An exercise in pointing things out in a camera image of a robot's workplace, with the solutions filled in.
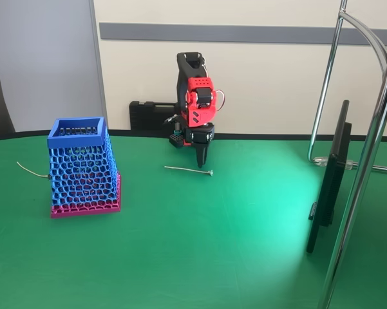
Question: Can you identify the grey wall rail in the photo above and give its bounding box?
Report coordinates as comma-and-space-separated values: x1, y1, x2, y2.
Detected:
99, 22, 387, 46

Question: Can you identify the black plastic tool case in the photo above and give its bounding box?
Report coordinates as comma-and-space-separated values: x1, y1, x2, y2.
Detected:
129, 100, 181, 132

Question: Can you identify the thin grey wire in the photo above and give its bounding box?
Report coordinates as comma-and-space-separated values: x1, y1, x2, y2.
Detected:
16, 161, 50, 180

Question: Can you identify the blue and pink mesh basket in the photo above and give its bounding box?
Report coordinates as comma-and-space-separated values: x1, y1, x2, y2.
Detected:
46, 116, 122, 220

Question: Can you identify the thick chrome pole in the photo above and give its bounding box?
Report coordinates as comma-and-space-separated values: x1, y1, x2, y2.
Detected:
317, 40, 387, 309

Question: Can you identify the clear plastic foot clip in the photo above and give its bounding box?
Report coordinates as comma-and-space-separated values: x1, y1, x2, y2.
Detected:
314, 156, 359, 171

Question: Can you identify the black flat monitor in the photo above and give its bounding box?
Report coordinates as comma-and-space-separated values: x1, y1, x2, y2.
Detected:
305, 99, 353, 254

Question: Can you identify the thin chrome tube frame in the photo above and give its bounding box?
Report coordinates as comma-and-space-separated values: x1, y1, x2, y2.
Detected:
307, 0, 387, 174

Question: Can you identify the long metal screw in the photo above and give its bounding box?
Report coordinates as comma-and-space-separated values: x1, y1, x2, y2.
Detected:
164, 165, 214, 177

